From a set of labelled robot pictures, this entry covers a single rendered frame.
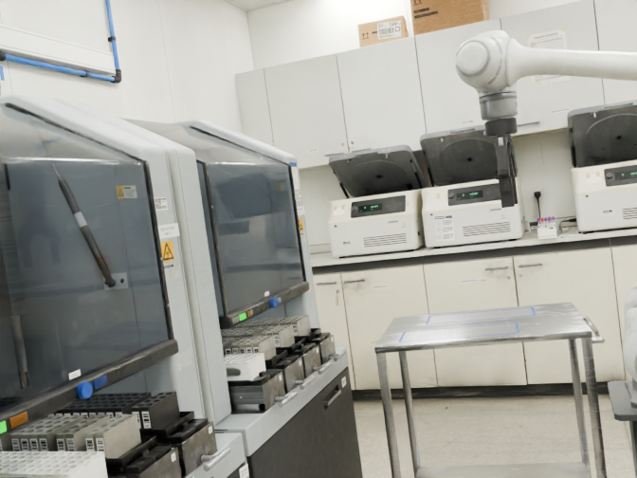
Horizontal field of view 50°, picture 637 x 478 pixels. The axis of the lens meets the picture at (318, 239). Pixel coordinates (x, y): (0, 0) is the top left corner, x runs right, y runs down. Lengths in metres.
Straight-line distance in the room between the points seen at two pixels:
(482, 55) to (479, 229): 2.52
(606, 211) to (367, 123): 1.53
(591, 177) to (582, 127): 0.36
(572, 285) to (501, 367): 0.61
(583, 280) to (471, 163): 1.01
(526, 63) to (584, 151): 2.82
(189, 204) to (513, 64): 0.83
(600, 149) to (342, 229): 1.60
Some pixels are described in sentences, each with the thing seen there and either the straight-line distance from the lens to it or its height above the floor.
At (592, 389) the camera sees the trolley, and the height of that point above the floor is 0.66.
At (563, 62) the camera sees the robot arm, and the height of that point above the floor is 1.49.
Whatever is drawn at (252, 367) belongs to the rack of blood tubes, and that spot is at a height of 0.85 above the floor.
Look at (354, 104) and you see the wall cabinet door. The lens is 4.42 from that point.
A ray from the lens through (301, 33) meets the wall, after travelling 4.97.
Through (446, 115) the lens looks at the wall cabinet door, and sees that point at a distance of 4.28.
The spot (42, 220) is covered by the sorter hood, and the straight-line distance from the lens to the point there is 1.29.
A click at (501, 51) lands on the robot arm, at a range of 1.56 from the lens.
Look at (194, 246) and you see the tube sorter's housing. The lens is 1.72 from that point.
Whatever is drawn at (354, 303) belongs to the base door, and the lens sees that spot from 4.18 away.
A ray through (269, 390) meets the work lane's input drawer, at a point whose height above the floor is 0.78.
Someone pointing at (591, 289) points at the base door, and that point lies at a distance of 3.99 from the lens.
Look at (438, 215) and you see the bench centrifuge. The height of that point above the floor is 1.09.
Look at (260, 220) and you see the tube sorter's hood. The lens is 2.05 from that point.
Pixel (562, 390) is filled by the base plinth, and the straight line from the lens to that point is 4.17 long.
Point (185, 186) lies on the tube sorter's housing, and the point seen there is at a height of 1.34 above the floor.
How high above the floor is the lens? 1.26
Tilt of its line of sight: 3 degrees down
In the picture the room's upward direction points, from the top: 8 degrees counter-clockwise
